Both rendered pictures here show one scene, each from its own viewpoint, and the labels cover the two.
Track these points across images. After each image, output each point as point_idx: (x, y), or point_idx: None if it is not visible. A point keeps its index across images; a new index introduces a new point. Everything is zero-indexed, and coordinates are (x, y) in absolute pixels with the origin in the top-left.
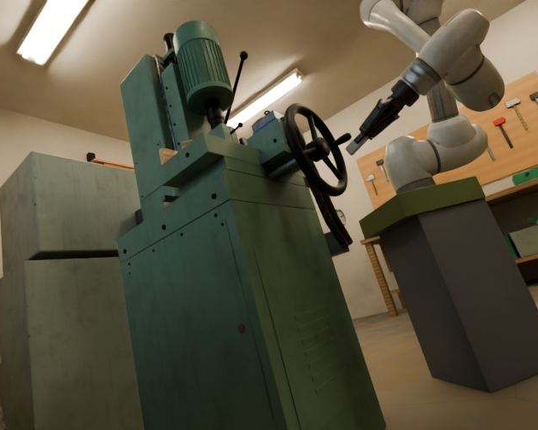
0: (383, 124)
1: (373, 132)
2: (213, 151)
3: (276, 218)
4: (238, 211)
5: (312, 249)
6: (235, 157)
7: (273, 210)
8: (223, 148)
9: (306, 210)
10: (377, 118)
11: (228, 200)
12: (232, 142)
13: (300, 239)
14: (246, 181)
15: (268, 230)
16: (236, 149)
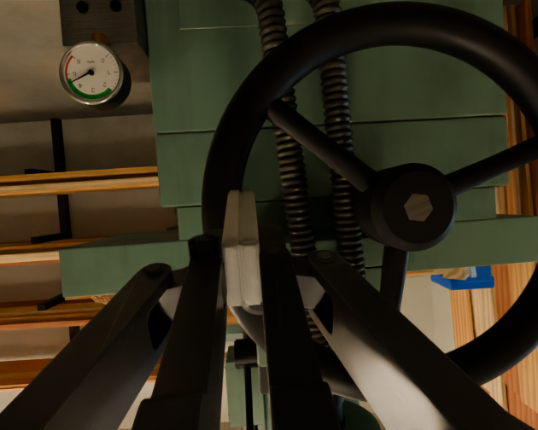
0: (172, 359)
1: (219, 278)
2: (523, 221)
3: (368, 84)
4: (490, 90)
5: (246, 3)
6: (462, 224)
7: (370, 106)
8: (493, 238)
9: (216, 124)
10: (409, 341)
11: (504, 114)
12: (459, 265)
13: (287, 34)
14: (444, 169)
15: (408, 51)
16: (450, 247)
